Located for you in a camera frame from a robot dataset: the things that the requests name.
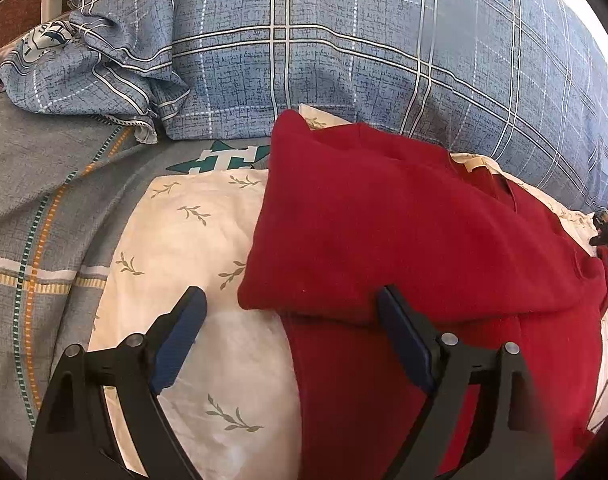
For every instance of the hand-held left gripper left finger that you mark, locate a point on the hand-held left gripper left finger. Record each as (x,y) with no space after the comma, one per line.
(181,330)

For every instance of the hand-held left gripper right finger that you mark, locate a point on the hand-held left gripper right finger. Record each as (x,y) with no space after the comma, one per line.
(404,335)

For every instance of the red knit garment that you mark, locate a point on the red knit garment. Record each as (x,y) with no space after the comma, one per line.
(384,220)

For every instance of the cream leaf-print pillow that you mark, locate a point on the cream leaf-print pillow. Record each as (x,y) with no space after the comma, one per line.
(193,260)

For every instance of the grey striped bed sheet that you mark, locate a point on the grey striped bed sheet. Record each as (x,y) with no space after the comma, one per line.
(43,185)

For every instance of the white charger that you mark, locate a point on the white charger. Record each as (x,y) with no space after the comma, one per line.
(51,3)

